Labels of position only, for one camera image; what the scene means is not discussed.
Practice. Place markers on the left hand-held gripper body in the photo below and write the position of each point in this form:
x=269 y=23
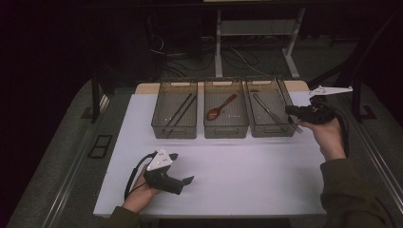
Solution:
x=161 y=182

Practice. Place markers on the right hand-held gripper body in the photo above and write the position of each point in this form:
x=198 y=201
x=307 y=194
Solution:
x=316 y=112

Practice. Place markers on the smoky transparent plastic bin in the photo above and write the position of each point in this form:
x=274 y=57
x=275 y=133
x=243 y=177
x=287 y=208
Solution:
x=225 y=123
x=263 y=126
x=174 y=107

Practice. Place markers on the brown wooden spoon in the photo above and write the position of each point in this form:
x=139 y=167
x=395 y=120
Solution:
x=213 y=113

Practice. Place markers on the person's left hand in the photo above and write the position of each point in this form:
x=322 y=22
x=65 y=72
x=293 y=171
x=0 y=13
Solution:
x=139 y=196

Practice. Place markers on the person's right hand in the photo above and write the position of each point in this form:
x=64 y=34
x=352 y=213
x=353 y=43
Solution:
x=329 y=139

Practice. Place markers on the white table mat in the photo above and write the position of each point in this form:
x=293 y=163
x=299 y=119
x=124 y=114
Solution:
x=237 y=183

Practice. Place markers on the black metal stand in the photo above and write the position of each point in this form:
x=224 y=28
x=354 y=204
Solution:
x=356 y=63
x=95 y=95

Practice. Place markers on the black floor frame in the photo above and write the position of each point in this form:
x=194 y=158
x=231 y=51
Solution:
x=100 y=146

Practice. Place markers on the white metal table frame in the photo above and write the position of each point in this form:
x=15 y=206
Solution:
x=253 y=28

